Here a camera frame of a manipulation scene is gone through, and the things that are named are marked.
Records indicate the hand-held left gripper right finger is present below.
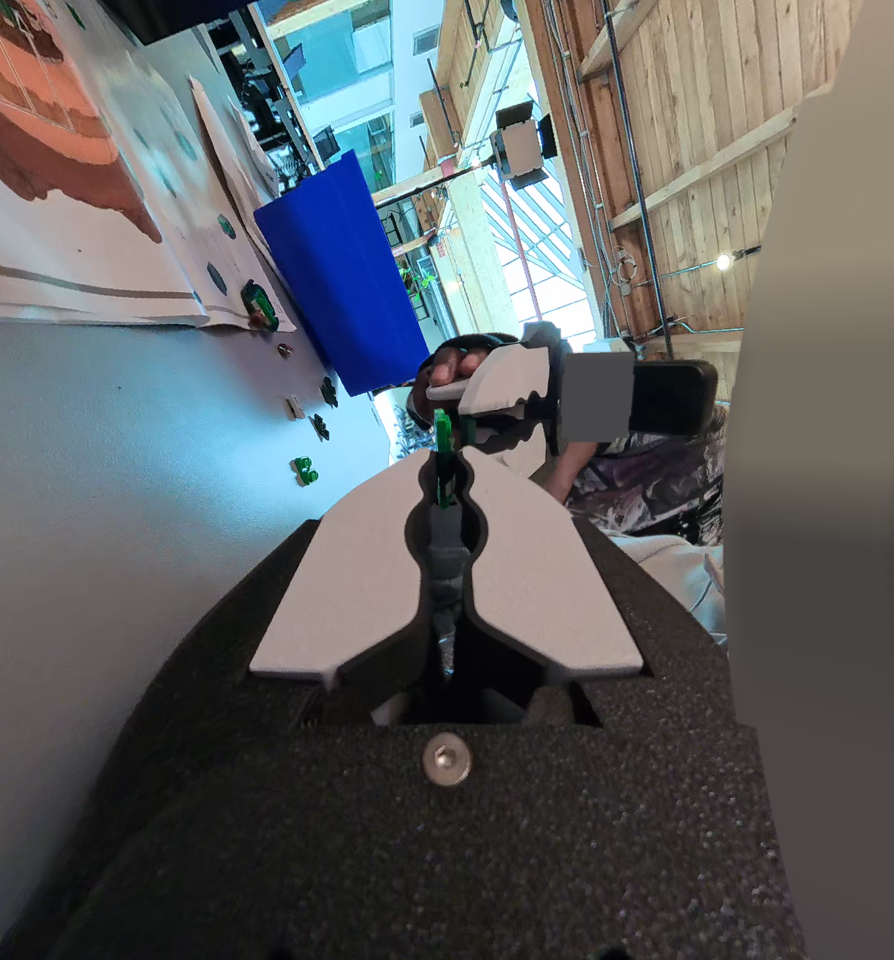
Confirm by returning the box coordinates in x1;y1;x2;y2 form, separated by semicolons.
457;447;644;681

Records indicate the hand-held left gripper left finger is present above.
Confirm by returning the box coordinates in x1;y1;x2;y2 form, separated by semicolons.
250;451;438;690

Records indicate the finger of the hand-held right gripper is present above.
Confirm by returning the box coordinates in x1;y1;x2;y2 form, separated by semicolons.
478;423;552;483
424;345;555;418

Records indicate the green studded plate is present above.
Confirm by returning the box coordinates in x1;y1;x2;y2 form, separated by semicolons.
432;407;463;505

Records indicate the person's right forearm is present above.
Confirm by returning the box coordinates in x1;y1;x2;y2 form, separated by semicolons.
550;441;606;505

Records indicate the white desk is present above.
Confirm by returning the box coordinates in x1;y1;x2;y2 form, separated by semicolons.
0;300;448;960

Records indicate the person's right hand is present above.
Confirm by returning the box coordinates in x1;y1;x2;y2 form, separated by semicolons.
408;333;505;430

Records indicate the black white patterned cloth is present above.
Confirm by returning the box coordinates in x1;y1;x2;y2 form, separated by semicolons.
567;433;727;543

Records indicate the grey zip sweater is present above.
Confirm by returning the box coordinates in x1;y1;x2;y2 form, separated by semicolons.
612;525;727;646

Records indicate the blue fabric bin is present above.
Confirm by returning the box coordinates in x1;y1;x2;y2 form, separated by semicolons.
253;148;432;398

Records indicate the black conduit pipe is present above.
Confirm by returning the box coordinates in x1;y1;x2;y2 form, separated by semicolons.
600;0;677;357

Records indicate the studio light panel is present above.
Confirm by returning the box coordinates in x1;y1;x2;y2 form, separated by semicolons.
489;101;559;190

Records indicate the green leaf brick assembly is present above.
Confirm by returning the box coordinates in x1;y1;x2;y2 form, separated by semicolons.
240;278;280;332

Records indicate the white paper stack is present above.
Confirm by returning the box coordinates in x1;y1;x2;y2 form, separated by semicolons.
189;72;280;208

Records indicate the open instruction booklet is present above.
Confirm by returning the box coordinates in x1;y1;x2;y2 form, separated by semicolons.
0;0;299;333

